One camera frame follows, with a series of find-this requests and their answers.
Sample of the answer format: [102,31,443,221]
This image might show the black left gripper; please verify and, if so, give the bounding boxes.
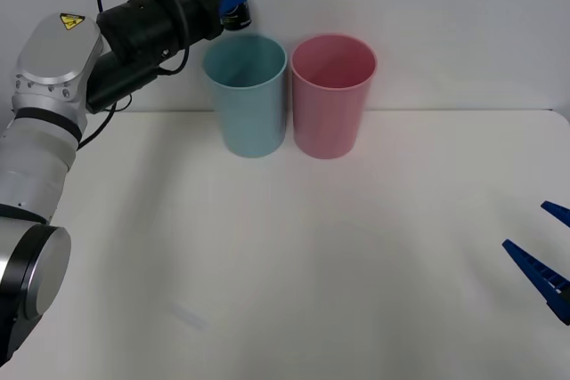
[168,0,253,46]

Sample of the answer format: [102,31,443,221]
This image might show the pink plastic bin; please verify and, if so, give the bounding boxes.
[289,33,379,160]

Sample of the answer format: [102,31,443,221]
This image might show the pale blue plastic bin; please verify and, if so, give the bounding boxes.
[202,34,287,158]

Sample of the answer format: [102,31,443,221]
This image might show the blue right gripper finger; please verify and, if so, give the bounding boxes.
[541,200,570,225]
[501,239,570,326]

